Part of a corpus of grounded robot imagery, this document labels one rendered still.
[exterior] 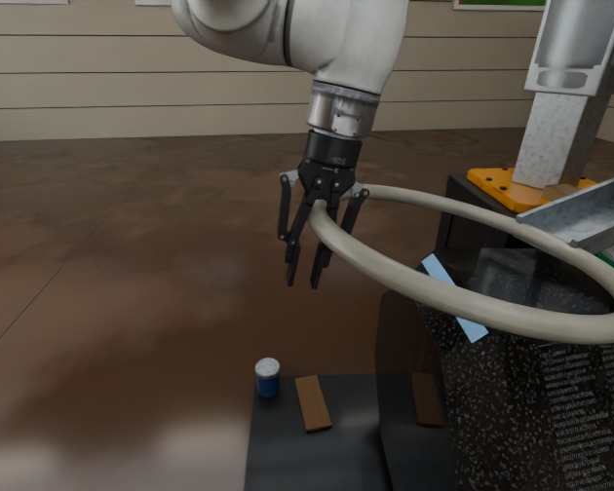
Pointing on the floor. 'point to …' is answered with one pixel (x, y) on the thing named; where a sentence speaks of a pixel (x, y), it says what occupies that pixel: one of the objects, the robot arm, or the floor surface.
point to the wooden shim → (312, 403)
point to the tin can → (268, 377)
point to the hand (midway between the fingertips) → (305, 265)
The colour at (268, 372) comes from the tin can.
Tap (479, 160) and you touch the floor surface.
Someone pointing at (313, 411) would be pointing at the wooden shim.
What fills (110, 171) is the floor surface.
